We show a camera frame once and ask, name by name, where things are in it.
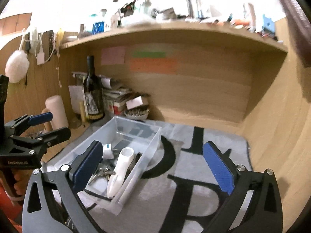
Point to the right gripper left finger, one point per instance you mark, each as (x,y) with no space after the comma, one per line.
(51,202)

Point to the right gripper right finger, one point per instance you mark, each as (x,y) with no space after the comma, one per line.
(264,212)

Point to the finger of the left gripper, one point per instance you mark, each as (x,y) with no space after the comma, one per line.
(56,137)
(35,120)

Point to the silver keys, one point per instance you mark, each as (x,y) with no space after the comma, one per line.
(103,170)

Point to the white travel plug adapter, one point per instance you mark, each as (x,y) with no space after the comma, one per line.
(107,152)

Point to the clear plastic storage bin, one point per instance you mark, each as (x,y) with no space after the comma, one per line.
(111,160)

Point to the white handheld thermometer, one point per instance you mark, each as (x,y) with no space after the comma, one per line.
(125,158)

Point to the person's left hand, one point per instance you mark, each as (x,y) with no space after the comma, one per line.
(22,178)

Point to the beige insulated mug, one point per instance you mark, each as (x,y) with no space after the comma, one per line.
(54,104)

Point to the gold lip balm tube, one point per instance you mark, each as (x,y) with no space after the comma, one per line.
(82,111)

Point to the white handwritten note paper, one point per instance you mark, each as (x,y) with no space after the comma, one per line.
(76,96)

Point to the white fluffy pompom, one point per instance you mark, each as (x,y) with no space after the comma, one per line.
(17,66)

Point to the dark wine bottle elephant label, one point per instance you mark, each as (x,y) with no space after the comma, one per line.
(93,93)

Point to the stack of books and papers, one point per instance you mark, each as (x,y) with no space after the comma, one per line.
(115,93)

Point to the grey mat with black letters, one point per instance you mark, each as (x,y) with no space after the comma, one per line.
(176,193)

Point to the bowl of beads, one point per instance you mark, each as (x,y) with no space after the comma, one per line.
(137,113)

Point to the small white cardboard box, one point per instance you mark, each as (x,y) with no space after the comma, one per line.
(137,102)

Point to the pink sticky note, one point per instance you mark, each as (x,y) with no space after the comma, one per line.
(113,55)

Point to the orange sticky note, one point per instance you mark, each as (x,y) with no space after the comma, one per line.
(154,65)

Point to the green sticky note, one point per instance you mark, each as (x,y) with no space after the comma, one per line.
(148,54)

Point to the wooden shelf with clutter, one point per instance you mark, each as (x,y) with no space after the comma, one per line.
(181,32)

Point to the white charger with cable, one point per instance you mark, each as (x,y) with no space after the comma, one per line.
(46,46)

